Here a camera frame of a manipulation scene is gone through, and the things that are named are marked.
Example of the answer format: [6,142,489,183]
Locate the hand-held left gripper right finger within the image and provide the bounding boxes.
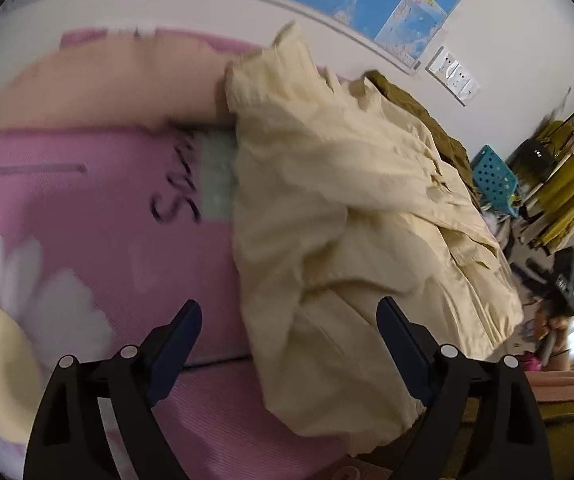
[376,296,553,480]

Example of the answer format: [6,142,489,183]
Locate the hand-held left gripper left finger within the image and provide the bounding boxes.
[23,299,203,480]

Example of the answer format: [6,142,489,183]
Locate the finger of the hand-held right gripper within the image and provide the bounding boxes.
[511,257,552,292]

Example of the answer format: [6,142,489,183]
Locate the cream jacket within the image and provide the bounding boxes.
[224,22,525,453]

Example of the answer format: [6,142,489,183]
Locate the olive brown garment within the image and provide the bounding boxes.
[364,70,483,211]

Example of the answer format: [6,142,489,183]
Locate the coat rack with clothes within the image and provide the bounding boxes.
[510,120,574,253]

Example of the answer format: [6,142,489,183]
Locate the person's right hand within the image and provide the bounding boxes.
[532,305,571,357]

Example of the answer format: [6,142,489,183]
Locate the blue perforated plastic basket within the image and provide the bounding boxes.
[470,145,520,211]

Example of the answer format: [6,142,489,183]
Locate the pink knitted cloth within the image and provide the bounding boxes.
[524,370,574,404]

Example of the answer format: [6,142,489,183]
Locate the black handbag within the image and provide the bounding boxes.
[520,137,558,183]

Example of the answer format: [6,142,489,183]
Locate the white coat rack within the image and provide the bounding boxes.
[517,95,574,211]

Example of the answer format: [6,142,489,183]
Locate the mustard cloth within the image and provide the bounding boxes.
[537,400,574,480]

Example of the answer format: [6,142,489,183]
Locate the pink daisy print blanket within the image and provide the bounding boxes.
[0,27,468,480]

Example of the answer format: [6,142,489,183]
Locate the folded peach garment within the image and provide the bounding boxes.
[0,30,240,133]

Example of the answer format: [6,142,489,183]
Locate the white wall switch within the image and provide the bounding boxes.
[460,77,481,106]

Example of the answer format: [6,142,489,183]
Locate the colourful wall map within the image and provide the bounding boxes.
[59,0,493,76]

